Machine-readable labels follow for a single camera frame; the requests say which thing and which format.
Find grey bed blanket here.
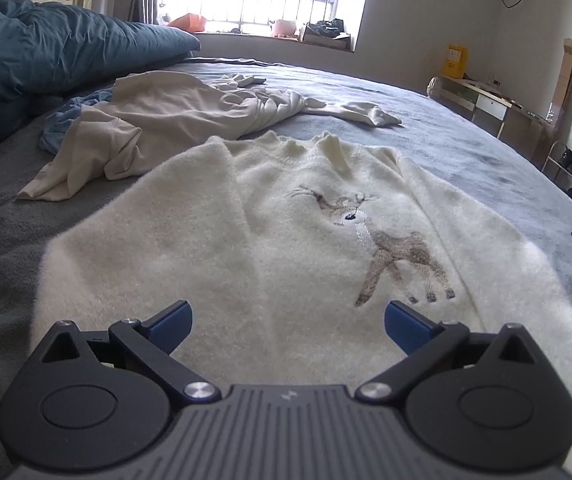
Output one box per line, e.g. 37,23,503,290
0,58,572,477

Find blue garment under shirt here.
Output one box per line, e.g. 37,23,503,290
38,88,112,155

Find cream thin shirt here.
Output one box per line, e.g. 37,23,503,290
17,70,400,202

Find cardboard box on windowsill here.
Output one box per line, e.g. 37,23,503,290
299,18,352,51

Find orange bag on windowsill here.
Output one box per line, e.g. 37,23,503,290
169,13,208,34

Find white fluffy deer sweater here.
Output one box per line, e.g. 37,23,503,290
31,133,572,471

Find white wooden desk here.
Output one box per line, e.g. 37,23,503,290
426,76,551,144

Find yellow box on desk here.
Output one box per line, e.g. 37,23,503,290
442,44,468,79

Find tall cardboard piece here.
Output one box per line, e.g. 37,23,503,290
547,38,572,125

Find pink pot on windowsill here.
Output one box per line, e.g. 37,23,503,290
269,20,298,38

